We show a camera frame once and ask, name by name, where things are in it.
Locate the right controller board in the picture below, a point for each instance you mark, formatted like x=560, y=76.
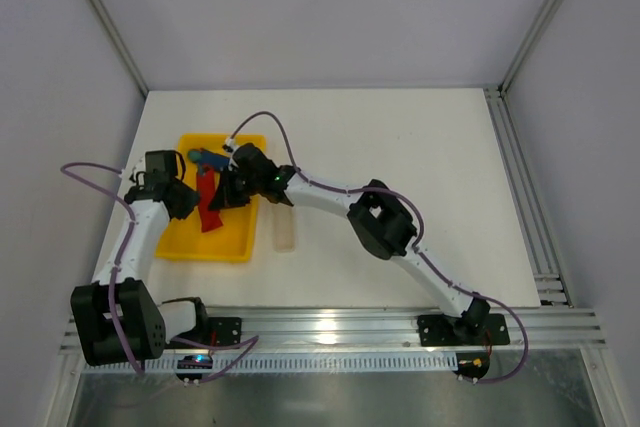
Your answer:
x=472, y=365

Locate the aluminium front rail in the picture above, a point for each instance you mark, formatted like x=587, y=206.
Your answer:
x=307, y=329

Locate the slotted cable duct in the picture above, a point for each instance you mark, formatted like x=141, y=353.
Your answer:
x=263, y=362

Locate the right aluminium frame post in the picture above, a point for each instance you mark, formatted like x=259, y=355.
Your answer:
x=543, y=18

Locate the controller board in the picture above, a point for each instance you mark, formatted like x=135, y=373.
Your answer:
x=472, y=365
x=193, y=368

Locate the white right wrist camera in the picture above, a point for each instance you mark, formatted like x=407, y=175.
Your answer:
x=230, y=145

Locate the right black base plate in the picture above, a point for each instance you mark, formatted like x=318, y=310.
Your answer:
x=435, y=330

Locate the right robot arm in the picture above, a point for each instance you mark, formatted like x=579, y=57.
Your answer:
x=387, y=225

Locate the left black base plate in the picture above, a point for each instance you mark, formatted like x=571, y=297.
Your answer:
x=213, y=332

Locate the left controller board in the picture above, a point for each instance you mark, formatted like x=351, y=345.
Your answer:
x=193, y=368

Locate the blue pouch in tray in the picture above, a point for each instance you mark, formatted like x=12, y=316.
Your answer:
x=217, y=162

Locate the right aluminium side rail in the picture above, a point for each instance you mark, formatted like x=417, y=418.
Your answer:
x=538, y=241

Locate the left aluminium frame post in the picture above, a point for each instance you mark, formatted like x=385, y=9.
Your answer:
x=114, y=37

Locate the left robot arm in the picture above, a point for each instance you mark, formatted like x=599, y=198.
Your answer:
x=116, y=318

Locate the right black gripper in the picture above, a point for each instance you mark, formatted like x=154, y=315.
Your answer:
x=232, y=187

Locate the yellow plastic tray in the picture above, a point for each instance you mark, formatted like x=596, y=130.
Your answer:
x=223, y=236

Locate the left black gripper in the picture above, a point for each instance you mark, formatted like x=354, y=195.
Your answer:
x=185, y=198

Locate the aluminium frame post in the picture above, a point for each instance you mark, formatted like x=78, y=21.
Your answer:
x=114, y=37
x=543, y=18

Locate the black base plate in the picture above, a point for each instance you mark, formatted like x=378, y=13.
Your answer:
x=435, y=330
x=213, y=332

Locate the red paper napkin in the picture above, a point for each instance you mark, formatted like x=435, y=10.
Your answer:
x=209, y=207

